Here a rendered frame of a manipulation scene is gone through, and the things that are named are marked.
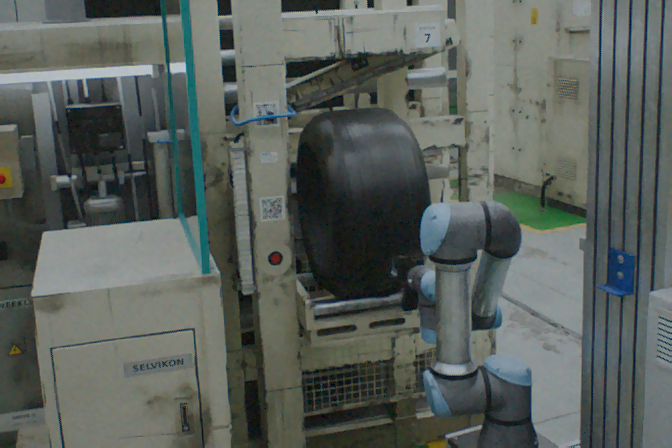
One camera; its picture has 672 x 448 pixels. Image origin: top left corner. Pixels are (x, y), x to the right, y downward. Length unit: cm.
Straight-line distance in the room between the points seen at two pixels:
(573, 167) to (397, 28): 445
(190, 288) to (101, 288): 19
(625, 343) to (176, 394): 101
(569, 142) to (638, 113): 539
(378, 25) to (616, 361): 142
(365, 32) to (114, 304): 142
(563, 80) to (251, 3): 494
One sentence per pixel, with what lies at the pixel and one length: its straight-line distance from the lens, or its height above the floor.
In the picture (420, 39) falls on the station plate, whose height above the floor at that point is 169.
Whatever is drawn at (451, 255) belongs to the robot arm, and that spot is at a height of 125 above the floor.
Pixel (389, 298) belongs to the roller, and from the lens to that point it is 283.
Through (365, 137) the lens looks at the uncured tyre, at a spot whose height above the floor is 143.
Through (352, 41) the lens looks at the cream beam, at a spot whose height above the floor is 169.
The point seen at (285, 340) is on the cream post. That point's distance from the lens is 286.
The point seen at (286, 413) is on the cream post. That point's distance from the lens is 297.
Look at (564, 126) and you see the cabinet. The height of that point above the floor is 71.
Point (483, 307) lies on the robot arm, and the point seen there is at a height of 104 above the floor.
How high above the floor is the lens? 187
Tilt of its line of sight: 13 degrees down
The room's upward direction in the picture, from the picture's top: 3 degrees counter-clockwise
